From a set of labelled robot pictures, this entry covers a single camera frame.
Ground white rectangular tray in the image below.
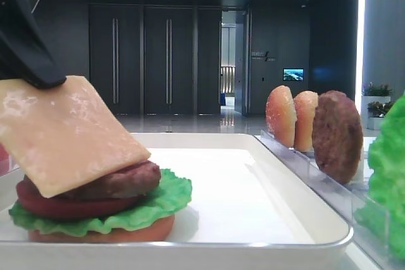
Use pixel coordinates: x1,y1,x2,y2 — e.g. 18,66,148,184
1,133,354,269

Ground standing bun slice near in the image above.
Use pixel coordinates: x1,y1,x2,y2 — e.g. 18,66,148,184
294,90,318,152

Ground wall display screen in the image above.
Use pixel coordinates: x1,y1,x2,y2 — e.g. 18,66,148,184
283,68,304,82

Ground standing green lettuce leaf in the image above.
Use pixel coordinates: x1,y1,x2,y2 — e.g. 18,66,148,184
354,97,404,261

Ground stacked red tomato slice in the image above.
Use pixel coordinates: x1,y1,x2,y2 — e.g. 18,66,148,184
16,180,142,221

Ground standing bun slice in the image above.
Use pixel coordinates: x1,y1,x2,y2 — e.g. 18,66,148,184
294,90,318,152
265,85,297,148

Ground dark double doors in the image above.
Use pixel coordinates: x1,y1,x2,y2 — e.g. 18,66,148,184
89,4,221,114

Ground bottom bun slice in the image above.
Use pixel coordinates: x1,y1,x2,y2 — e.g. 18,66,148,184
28,215,175,243

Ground standing bun slice far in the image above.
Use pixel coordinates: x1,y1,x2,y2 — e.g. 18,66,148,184
265,85,297,148

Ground orange cheese slice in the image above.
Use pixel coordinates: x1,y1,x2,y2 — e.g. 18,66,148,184
1,76,151,198

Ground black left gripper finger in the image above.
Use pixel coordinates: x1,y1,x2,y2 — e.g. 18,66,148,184
1,0,66,89

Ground standing red tomato slice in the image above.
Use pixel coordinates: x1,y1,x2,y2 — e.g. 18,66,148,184
0,145,15,176

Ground standing brown meat patty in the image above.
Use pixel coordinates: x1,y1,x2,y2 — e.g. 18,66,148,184
312,90,363,184

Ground potted plants in planter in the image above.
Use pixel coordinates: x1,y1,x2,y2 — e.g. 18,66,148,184
361,82,392,130

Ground stacked green lettuce leaf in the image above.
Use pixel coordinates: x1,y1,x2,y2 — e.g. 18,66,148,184
8,169,192,237

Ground stacked brown meat patty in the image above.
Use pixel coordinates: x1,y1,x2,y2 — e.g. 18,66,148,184
23,160,162,201

